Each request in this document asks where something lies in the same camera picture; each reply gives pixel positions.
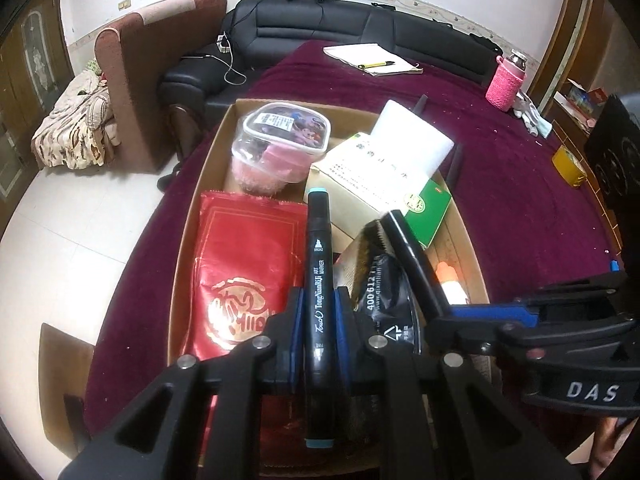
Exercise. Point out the beige patterned blanket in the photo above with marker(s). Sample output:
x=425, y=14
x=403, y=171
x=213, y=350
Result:
x=75, y=120

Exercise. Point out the white and green medicine box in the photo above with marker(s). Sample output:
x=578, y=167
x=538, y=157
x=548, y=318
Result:
x=360, y=185

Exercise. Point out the black leather sofa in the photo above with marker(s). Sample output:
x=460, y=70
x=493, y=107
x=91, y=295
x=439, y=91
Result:
x=325, y=20

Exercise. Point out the yellow tape roll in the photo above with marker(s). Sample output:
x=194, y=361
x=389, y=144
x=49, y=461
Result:
x=567, y=165

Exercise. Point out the wooden side cabinet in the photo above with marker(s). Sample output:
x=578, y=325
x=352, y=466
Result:
x=560, y=60

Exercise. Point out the black marker blue cap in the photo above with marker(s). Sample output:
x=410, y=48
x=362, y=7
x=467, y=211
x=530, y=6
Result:
x=319, y=270

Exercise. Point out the white glue bottle orange cap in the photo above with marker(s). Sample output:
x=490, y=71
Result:
x=452, y=282

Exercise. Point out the red gold-print snack packet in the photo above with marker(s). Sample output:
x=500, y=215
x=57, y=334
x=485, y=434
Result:
x=240, y=270

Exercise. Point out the plain black marker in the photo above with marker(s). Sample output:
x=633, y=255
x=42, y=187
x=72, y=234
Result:
x=412, y=260

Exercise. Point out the white crumpled cloth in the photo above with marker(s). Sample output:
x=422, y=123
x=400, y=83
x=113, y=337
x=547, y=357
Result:
x=535, y=117

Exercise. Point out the brown cardboard box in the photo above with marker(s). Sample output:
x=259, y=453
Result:
x=210, y=160

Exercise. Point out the blue cylindrical tool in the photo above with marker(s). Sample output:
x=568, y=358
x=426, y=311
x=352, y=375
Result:
x=615, y=265

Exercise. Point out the pink knitted sleeve bottle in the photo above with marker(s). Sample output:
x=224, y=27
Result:
x=505, y=85

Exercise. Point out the black printed foil packet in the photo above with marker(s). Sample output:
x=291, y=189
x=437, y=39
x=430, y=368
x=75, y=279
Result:
x=385, y=300

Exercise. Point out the black bag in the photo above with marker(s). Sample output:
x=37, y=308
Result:
x=485, y=45

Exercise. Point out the black marker yellow cap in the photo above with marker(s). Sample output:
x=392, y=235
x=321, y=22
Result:
x=420, y=104

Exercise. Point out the yellow and black pen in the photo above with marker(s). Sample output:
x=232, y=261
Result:
x=375, y=64

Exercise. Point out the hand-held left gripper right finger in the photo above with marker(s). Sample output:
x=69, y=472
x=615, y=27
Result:
x=342, y=332

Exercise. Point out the white paper notebook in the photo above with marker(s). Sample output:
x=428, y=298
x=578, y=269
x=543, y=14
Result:
x=360, y=53

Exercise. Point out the dark wooden door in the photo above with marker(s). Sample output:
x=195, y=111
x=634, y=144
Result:
x=27, y=85

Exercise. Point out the long black marker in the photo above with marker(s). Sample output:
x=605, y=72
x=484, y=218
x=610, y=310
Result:
x=454, y=167

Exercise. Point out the dark patterned panel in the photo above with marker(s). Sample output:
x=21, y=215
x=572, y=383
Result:
x=615, y=170

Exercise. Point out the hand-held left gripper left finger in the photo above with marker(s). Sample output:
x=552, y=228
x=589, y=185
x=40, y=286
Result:
x=295, y=332

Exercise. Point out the clear plastic lidded container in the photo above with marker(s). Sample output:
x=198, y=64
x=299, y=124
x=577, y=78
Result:
x=280, y=145

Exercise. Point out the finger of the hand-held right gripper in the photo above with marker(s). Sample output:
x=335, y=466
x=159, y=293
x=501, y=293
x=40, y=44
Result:
x=490, y=316
x=575, y=290

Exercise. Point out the colourful cardboard carton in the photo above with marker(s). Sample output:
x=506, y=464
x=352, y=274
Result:
x=585, y=102

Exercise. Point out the white foam block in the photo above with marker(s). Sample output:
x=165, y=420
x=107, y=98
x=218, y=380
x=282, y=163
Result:
x=415, y=135

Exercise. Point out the brown upholstered armchair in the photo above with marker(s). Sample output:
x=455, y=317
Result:
x=135, y=85

